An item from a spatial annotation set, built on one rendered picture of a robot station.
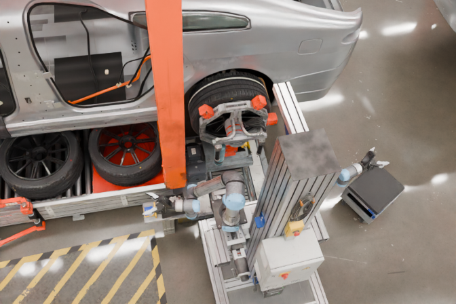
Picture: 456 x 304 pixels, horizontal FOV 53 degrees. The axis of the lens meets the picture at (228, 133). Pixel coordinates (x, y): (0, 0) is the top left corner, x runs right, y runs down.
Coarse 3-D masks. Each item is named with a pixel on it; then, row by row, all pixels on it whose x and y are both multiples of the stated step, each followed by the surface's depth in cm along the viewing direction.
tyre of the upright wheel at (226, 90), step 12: (228, 72) 354; (240, 72) 355; (204, 84) 354; (216, 84) 348; (228, 84) 346; (240, 84) 349; (252, 84) 353; (204, 96) 349; (216, 96) 343; (228, 96) 342; (240, 96) 345; (252, 96) 348; (192, 108) 359; (192, 120) 361
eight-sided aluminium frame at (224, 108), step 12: (216, 108) 345; (228, 108) 342; (240, 108) 343; (252, 108) 346; (264, 108) 361; (204, 120) 350; (264, 120) 365; (204, 132) 363; (252, 132) 386; (228, 144) 386
